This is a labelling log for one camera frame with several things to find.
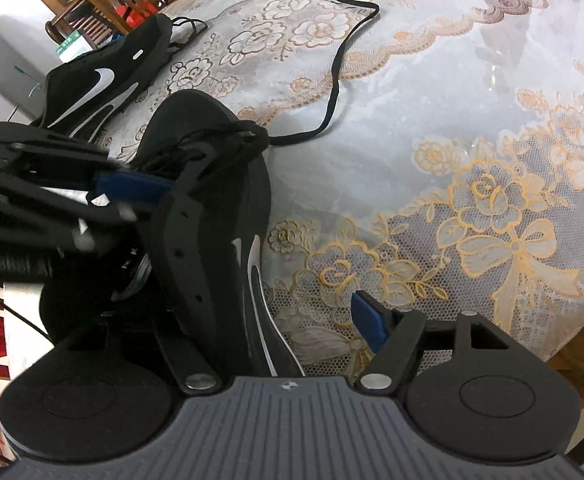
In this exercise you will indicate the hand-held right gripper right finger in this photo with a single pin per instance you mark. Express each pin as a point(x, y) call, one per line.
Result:
point(372, 320)

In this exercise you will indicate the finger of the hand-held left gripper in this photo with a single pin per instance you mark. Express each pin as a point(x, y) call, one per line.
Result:
point(31, 205)
point(131, 187)

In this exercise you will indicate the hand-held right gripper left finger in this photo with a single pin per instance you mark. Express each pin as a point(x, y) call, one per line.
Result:
point(191, 365)

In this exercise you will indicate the black sneaker with silver swoosh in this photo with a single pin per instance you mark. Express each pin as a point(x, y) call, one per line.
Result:
point(136, 42)
point(206, 220)

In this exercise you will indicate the black shoelace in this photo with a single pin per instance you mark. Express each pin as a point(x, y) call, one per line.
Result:
point(335, 82)
point(199, 27)

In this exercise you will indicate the grey refrigerator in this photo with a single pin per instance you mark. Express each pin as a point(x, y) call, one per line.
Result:
point(1, 75)

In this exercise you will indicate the white and green box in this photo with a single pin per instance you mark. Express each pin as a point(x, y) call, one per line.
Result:
point(71, 45)

